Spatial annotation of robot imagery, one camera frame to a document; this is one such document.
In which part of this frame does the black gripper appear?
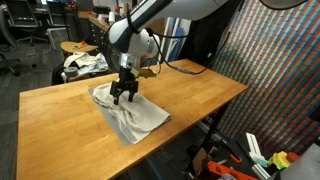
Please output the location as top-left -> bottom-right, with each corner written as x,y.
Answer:
110,66 -> 140,106

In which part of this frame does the white towel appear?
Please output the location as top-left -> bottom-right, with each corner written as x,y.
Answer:
91,82 -> 172,145

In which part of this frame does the crumpled white cloth pile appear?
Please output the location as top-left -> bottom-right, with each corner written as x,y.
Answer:
63,52 -> 110,77

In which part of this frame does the grey tape roll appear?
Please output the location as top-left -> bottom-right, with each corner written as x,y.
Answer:
63,66 -> 80,80

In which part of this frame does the grey workbench wooden top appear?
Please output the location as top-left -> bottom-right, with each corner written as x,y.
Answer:
78,11 -> 161,73

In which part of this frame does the white pipe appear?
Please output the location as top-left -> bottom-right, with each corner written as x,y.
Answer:
166,18 -> 188,64
156,16 -> 177,65

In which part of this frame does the yellow red small tool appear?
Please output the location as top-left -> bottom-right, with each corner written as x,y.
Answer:
72,40 -> 89,50

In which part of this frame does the round wooden side table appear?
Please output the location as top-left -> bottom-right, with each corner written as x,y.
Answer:
60,41 -> 100,55

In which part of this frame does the blue board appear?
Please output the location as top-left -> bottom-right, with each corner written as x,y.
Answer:
166,26 -> 185,63

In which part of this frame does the white paper cup stack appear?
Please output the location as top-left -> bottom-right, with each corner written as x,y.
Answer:
107,11 -> 117,24

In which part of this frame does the black bottle red top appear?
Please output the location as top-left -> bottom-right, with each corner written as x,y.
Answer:
114,4 -> 124,16

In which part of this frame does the black box device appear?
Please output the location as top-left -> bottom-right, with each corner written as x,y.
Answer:
91,5 -> 112,16

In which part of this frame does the black table leg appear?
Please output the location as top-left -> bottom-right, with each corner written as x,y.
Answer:
184,103 -> 234,174

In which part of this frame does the small cardboard box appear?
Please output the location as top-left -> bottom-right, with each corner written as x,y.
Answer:
192,146 -> 210,173

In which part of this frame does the black office chair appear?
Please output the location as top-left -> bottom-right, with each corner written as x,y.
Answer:
45,0 -> 73,51
0,3 -> 22,77
5,0 -> 50,47

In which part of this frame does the teal plastic piece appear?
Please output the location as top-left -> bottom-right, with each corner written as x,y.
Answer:
256,158 -> 270,168

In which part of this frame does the yellow green plastic object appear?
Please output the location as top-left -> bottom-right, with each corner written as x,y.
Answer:
268,150 -> 292,170

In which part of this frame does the red round cap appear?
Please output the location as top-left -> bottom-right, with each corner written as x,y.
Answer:
285,151 -> 300,164

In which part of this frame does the white plastic container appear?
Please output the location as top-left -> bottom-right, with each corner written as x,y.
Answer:
279,143 -> 320,180

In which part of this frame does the tan wrist camera box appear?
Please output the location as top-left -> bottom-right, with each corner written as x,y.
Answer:
130,67 -> 158,80

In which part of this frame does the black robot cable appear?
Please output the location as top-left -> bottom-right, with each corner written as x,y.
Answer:
144,28 -> 234,76

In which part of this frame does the silver aluminium rail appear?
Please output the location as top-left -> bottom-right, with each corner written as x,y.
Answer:
196,120 -> 228,142

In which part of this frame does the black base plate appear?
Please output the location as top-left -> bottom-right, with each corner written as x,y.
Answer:
213,131 -> 284,180

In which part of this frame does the white plastic bracket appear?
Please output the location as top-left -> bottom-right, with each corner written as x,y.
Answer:
245,132 -> 272,180

